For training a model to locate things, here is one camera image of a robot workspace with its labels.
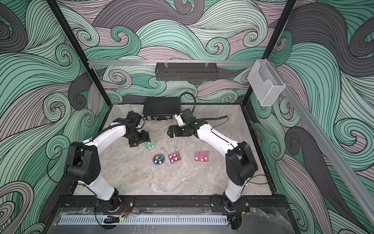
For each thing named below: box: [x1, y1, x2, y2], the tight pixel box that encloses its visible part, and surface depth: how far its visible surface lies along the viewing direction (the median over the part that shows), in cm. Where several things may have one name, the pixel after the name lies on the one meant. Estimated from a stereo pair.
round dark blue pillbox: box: [152, 153, 166, 166], surface depth 89 cm
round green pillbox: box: [144, 139, 156, 151], surface depth 97 cm
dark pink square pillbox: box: [168, 151, 182, 165], surface depth 92 cm
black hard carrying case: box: [142, 96, 181, 121], surface depth 118 cm
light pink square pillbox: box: [194, 151, 209, 162], surface depth 92 cm
